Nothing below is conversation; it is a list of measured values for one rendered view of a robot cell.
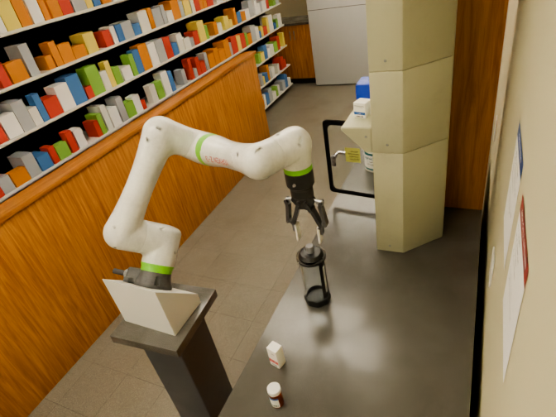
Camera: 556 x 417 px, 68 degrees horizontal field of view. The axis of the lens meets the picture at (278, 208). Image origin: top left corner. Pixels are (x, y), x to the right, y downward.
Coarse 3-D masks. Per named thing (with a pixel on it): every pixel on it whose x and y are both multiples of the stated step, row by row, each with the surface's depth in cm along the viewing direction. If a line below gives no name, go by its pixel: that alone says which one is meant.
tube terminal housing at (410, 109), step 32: (448, 64) 137; (384, 96) 139; (416, 96) 138; (448, 96) 143; (384, 128) 145; (416, 128) 145; (448, 128) 150; (384, 160) 152; (416, 160) 152; (384, 192) 160; (416, 192) 160; (384, 224) 169; (416, 224) 168
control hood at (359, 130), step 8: (352, 112) 162; (352, 120) 156; (360, 120) 155; (368, 120) 153; (344, 128) 152; (352, 128) 150; (360, 128) 149; (368, 128) 148; (352, 136) 152; (360, 136) 151; (368, 136) 149; (360, 144) 153; (368, 144) 151
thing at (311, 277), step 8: (296, 256) 149; (304, 264) 145; (312, 264) 144; (320, 264) 145; (304, 272) 149; (312, 272) 147; (304, 280) 152; (312, 280) 149; (320, 280) 150; (304, 288) 155; (312, 288) 152; (320, 288) 152; (312, 296) 154; (320, 296) 154
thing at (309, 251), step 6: (306, 246) 146; (312, 246) 145; (300, 252) 148; (306, 252) 148; (312, 252) 146; (318, 252) 146; (300, 258) 147; (306, 258) 145; (312, 258) 145; (318, 258) 145
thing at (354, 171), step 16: (336, 128) 191; (336, 144) 196; (352, 144) 191; (336, 160) 201; (352, 160) 196; (368, 160) 191; (336, 176) 207; (352, 176) 201; (368, 176) 197; (368, 192) 202
